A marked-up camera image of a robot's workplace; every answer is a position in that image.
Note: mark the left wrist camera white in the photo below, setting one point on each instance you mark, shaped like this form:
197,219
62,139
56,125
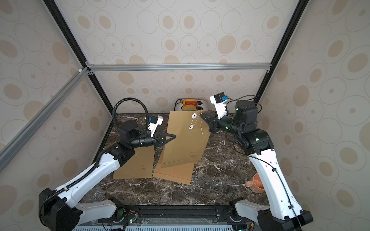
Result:
154,122

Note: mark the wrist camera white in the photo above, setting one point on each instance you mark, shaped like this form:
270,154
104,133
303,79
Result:
154,122
219,101

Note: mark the horizontal aluminium rail back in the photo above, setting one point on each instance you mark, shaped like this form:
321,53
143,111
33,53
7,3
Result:
178,67

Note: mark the yellow toast rear slot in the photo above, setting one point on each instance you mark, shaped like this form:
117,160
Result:
190,102

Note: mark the clear plastic cup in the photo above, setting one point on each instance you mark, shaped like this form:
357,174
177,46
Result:
96,194

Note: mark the red toaster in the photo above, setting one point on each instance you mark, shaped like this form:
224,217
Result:
202,105

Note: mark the diagonal aluminium rail left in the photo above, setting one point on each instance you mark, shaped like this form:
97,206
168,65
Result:
19,140

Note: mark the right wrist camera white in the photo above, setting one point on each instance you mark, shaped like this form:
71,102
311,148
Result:
219,101

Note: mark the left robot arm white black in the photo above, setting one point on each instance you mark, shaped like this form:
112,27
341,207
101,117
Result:
70,193

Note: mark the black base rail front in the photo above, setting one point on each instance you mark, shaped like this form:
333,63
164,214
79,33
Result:
176,215

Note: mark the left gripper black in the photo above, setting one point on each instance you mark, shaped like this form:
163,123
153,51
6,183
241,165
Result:
159,140

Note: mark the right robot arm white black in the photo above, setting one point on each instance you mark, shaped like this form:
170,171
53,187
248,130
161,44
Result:
283,212

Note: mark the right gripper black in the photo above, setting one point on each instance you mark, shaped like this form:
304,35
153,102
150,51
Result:
215,123

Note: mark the brown file envelope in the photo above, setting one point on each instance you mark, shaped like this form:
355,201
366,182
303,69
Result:
140,166
180,174
192,135

